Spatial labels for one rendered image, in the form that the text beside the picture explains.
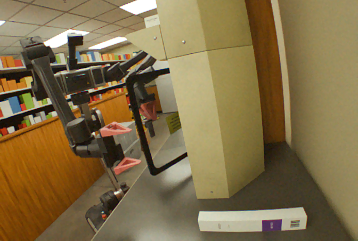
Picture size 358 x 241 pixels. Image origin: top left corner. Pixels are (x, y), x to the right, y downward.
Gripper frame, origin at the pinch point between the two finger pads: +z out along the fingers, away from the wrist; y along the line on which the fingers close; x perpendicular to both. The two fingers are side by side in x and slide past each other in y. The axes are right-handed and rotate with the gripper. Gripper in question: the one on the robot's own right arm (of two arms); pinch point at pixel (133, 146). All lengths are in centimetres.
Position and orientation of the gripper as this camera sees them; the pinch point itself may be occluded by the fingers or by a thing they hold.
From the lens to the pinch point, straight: 50.7
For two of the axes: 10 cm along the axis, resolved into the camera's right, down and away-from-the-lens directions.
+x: 2.4, -2.6, 9.3
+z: 9.5, -1.3, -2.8
